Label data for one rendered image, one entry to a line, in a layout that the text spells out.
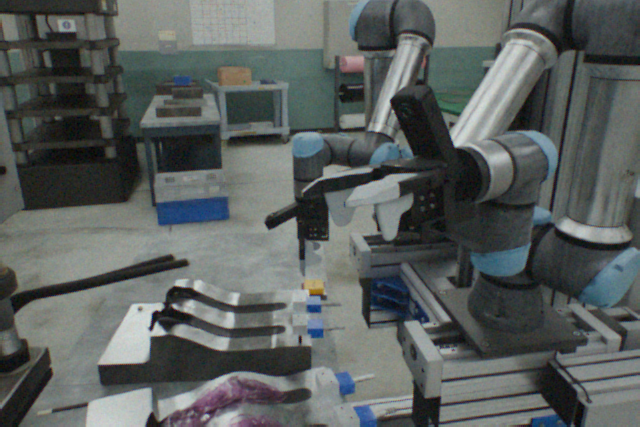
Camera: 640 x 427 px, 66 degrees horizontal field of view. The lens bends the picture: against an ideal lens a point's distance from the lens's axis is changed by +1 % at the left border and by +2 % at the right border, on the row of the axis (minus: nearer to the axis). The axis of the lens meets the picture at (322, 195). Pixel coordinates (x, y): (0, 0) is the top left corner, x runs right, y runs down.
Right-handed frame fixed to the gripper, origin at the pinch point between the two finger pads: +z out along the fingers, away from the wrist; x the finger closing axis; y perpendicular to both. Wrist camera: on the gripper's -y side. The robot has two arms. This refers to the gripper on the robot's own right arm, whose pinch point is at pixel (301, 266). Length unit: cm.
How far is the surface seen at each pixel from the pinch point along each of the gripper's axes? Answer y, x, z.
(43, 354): -69, -2, 23
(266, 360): -8.7, -17.7, 15.7
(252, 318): -13.0, -4.8, 12.4
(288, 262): -4.3, 43.3, 20.9
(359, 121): 85, 536, 61
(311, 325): 2.3, -11.6, 10.5
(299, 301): -0.6, -2.3, 9.3
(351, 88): 72, 528, 16
